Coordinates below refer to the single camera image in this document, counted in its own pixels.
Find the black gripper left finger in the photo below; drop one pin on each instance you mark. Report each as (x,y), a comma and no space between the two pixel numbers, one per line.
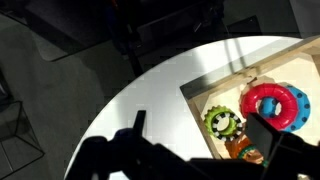
(139,123)

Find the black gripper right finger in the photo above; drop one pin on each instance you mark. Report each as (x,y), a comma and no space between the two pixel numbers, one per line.
(264,136)

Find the wooden slatted tray box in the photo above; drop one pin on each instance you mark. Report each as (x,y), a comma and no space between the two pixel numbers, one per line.
(254,60)

